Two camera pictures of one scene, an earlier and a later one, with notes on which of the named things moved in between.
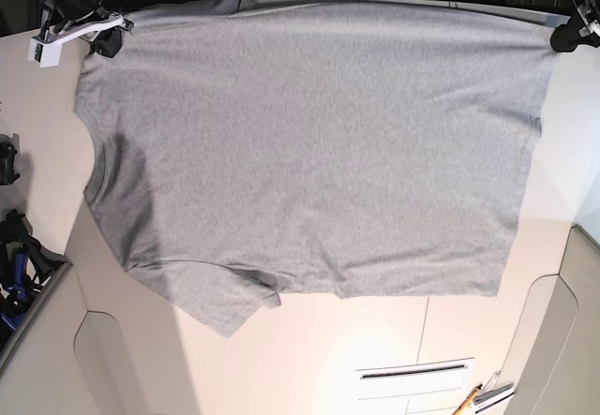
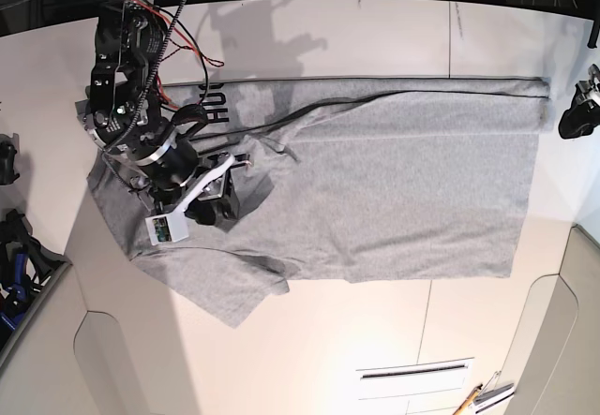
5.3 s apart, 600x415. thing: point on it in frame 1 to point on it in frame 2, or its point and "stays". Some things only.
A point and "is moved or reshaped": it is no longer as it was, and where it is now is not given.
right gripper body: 590,14 to 588,91
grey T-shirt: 245,145 is moved or reshaped
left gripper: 104,22 to 211,211
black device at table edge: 9,147 stays
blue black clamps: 25,265 stays
